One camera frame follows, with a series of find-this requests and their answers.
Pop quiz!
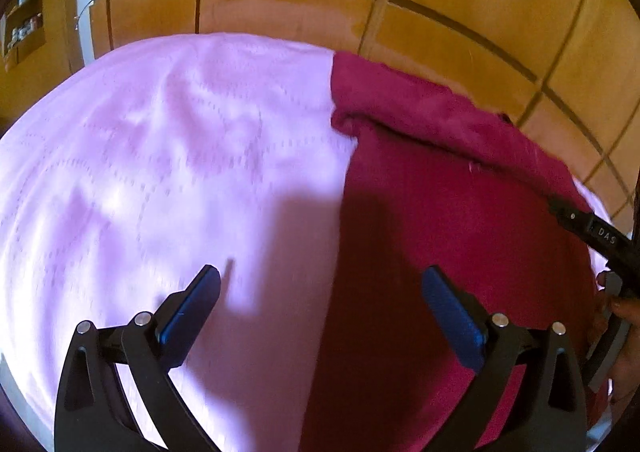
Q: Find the white mattress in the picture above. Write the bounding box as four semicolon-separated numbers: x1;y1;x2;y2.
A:
0;352;53;448

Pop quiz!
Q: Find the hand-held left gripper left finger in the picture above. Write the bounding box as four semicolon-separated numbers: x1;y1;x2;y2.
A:
54;264;222;452

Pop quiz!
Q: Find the person's right hand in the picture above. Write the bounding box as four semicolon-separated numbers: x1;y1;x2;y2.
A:
607;296;640;404

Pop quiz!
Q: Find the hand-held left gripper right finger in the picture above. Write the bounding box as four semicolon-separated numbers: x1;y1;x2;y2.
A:
421;266;587;452

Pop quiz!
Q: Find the pink patterned bedsheet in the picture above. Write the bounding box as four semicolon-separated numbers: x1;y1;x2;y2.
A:
0;32;623;452

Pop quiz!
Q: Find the wooden wall shelf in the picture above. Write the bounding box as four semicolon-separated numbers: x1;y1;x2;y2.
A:
0;0;48;77

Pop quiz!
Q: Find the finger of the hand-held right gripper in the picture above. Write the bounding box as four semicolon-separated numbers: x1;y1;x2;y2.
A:
546;196;592;237

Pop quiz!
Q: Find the group of small jars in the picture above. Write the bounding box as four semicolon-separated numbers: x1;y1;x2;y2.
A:
9;0;43;48

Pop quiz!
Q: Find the maroon knit garment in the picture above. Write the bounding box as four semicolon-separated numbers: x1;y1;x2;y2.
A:
299;50;607;452

